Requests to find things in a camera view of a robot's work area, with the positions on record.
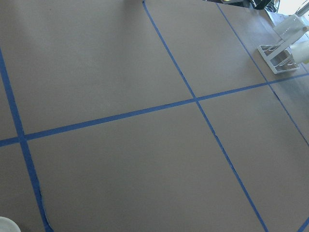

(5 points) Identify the white wire cup rack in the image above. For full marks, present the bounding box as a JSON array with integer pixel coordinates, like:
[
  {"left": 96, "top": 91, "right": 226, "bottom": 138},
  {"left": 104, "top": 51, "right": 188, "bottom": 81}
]
[{"left": 257, "top": 39, "right": 300, "bottom": 74}]

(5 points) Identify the grey plastic cup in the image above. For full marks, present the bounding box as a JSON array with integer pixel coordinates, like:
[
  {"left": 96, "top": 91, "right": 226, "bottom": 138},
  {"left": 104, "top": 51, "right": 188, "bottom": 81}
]
[{"left": 273, "top": 14, "right": 309, "bottom": 44}]

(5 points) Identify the cream serving tray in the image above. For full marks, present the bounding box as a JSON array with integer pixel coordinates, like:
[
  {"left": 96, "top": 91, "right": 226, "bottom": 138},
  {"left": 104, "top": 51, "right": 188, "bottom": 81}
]
[{"left": 0, "top": 217, "right": 21, "bottom": 232}]

